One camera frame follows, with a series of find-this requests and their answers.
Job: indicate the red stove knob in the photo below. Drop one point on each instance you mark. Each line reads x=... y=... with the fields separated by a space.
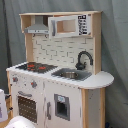
x=33 y=84
x=15 y=79

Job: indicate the white microwave door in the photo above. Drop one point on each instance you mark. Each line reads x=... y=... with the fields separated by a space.
x=69 y=26

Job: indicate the grey range hood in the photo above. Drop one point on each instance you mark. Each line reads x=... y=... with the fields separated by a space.
x=40 y=26

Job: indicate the grey toy sink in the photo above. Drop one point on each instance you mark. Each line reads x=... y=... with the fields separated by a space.
x=72 y=74

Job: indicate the left red stove knob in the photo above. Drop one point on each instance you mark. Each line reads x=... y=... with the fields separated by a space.
x=15 y=79

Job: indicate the wooden toy kitchen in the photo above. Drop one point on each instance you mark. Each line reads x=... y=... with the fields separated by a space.
x=87 y=97

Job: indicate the white oven door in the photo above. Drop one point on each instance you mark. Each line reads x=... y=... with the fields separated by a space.
x=29 y=104

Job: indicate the black stovetop red burners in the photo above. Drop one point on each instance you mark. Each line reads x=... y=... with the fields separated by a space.
x=36 y=67

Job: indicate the right red stove knob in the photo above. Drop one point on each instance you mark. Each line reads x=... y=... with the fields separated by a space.
x=33 y=84

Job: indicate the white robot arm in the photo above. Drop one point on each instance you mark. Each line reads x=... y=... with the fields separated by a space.
x=16 y=122

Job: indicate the black toy faucet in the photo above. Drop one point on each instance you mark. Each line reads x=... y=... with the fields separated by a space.
x=81 y=64

